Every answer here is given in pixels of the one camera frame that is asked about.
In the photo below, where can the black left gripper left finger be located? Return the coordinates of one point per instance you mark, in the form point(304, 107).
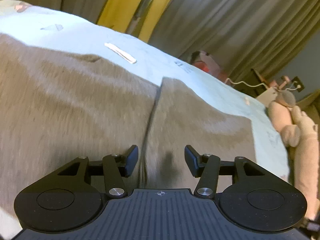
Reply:
point(76, 193)

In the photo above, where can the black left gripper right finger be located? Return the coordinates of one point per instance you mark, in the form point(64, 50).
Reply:
point(247, 194)

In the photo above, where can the brown knit pants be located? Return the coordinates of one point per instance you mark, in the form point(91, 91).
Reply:
point(56, 106)

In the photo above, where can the pink plush toy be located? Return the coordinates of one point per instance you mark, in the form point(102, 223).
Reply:
point(299, 133)

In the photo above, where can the red pink bag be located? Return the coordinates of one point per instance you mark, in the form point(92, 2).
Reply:
point(205, 62)

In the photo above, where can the grey curtain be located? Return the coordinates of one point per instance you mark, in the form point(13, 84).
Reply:
point(240, 34)

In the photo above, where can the light blue bed sheet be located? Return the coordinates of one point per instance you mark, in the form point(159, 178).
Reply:
point(52, 29)

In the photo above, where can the yellow curtain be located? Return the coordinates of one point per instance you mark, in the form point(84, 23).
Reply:
point(117, 15)

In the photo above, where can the wall power socket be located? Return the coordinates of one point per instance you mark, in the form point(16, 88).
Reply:
point(297, 84)

